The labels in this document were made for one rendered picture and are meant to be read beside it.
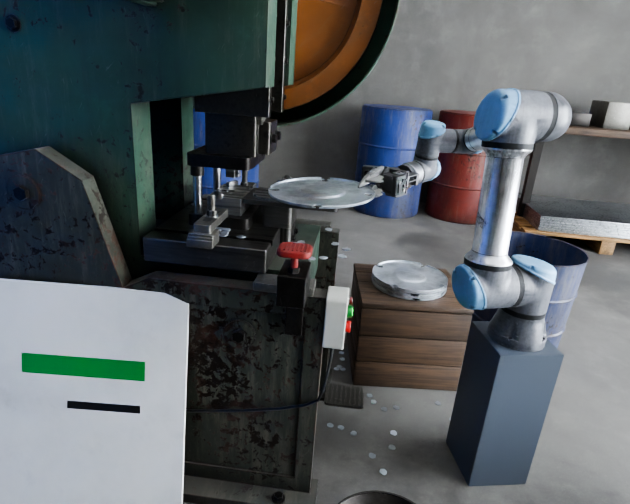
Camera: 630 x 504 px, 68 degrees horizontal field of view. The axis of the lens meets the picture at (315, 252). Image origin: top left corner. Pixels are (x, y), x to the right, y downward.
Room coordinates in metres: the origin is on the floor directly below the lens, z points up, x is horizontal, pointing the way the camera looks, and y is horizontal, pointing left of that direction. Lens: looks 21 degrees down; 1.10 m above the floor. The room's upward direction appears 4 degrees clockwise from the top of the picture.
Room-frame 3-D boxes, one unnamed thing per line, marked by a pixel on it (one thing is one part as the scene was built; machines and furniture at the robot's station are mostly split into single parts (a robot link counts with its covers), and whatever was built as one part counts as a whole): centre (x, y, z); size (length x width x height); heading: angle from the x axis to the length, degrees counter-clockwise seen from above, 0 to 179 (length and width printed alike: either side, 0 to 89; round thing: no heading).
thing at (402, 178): (1.40, -0.23, 0.81); 0.12 x 0.09 x 0.08; 137
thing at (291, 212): (1.24, 0.07, 0.72); 0.25 x 0.14 x 0.14; 85
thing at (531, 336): (1.15, -0.57, 0.50); 0.15 x 0.15 x 0.10
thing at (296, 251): (0.90, 0.04, 0.72); 0.07 x 0.06 x 0.08; 85
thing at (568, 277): (1.88, -0.91, 0.24); 0.42 x 0.42 x 0.48
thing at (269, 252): (1.25, 0.24, 0.68); 0.45 x 0.30 x 0.06; 175
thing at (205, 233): (1.08, 0.26, 0.76); 0.17 x 0.06 x 0.10; 175
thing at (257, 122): (1.25, 0.20, 1.04); 0.17 x 0.15 x 0.30; 85
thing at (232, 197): (1.25, 0.24, 0.76); 0.15 x 0.09 x 0.05; 175
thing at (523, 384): (1.15, -0.57, 0.23); 0.18 x 0.18 x 0.45; 8
